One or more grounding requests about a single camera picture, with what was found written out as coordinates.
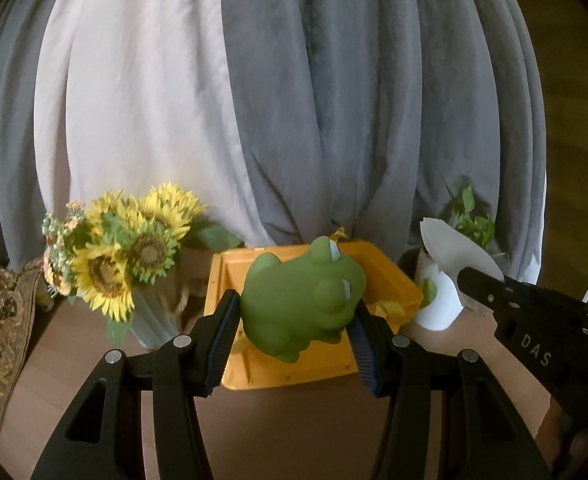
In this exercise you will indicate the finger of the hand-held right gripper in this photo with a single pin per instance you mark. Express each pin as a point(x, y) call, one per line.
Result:
point(478, 287)

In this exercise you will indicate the grey ribbed vase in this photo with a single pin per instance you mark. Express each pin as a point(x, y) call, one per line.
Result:
point(149, 320)

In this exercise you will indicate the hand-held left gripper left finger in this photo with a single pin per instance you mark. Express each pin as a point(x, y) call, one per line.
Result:
point(223, 332)

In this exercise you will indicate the orange plastic crate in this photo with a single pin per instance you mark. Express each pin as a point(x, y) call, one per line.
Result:
point(319, 367)

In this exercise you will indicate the white sponge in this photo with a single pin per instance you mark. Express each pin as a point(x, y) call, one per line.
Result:
point(448, 250)

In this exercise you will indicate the person's right hand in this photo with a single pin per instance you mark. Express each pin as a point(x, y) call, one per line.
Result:
point(553, 420)

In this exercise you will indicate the white ribbed plant pot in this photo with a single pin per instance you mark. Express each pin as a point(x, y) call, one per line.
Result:
point(438, 316)

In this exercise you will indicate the green frog toy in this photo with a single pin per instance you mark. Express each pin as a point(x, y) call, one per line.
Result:
point(294, 300)

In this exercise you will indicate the beige curtain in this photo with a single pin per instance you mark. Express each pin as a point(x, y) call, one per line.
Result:
point(139, 85)

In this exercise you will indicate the green leafy plant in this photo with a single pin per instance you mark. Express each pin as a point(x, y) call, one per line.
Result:
point(476, 225)

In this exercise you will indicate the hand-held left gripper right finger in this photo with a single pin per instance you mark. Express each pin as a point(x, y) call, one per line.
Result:
point(366, 355)

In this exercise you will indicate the grey curtain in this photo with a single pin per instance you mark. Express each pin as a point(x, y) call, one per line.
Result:
point(4, 135)
point(363, 85)

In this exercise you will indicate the artificial sunflower bouquet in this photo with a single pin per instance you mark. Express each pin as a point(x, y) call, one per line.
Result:
point(106, 275)

